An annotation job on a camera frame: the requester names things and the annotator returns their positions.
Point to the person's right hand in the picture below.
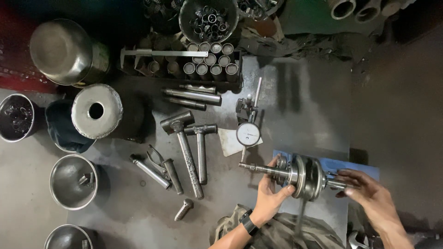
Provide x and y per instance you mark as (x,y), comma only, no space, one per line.
(368,192)

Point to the person's left hand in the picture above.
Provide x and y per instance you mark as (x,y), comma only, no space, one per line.
(268,197)

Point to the steel crankshaft assembly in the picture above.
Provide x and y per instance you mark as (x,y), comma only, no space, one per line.
(306,176)

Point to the black wristwatch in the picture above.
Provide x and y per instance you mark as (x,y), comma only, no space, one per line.
(249,223)

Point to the olive cloth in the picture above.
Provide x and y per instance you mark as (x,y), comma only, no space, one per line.
(277,231)

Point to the steel spanner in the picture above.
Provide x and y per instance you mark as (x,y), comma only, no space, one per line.
(356,240)

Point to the dial indicator on stand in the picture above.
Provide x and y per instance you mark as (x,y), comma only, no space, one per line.
(248,134)

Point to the white paper sheet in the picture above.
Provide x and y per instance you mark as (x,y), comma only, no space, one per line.
(226,141)

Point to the small steel hammer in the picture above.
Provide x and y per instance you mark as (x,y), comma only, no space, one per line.
(201,155)

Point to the short steel pin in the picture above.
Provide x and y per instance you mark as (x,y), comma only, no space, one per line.
(183,210)

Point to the large steel hammer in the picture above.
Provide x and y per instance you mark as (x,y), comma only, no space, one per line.
(188,159)

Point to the dark steel punch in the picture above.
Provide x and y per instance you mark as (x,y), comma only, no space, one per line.
(173,176)

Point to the circlip pliers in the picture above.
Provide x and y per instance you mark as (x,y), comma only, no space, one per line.
(157,164)

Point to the shiny steel punch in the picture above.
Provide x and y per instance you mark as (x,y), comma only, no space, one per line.
(150,172)

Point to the dark thin steel rod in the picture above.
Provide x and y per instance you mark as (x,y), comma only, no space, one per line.
(187,103)

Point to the long thick steel rod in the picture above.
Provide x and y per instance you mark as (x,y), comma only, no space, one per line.
(193,95)

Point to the short steel rod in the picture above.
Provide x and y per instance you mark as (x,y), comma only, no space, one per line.
(199,89)

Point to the group of steel sleeves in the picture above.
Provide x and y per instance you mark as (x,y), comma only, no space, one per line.
(213,62)

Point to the dirty grey rag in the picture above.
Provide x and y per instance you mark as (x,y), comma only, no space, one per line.
(297,43)

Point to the steel vernier caliper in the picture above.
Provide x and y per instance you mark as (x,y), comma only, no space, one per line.
(166,53)

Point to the black parts tray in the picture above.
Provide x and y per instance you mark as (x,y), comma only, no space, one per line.
(138,71)

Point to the steel pipe section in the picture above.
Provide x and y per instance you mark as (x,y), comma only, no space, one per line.
(342,7)
(391,7)
(367,10)

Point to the round steel block with hole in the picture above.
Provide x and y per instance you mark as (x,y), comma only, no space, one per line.
(103,119)

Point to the small metal fittings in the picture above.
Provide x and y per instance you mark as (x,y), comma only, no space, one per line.
(86,179)

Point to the pile of bearing cages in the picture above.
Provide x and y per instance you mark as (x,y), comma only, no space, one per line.
(209,22)

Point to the steel bowl of small parts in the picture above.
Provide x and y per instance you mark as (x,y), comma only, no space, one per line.
(256,8)

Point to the steel bowl with bearing cages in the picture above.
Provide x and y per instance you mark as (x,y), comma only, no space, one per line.
(187,17)

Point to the steel bowl with fittings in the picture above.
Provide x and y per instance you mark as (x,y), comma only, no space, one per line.
(67,186)

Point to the steel bowl with one part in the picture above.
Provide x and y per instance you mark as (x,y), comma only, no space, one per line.
(65,238)

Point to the dark bowl of rings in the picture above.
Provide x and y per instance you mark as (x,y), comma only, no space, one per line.
(161,8)

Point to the bowl with dark cloth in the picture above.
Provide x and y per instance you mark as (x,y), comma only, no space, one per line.
(62,124)

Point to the large upturned steel pot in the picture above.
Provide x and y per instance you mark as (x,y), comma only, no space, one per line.
(64,52)

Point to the steel cup with clips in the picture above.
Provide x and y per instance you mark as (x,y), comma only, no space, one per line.
(17,117)

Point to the red metal box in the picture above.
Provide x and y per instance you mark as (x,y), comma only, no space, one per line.
(17,69)

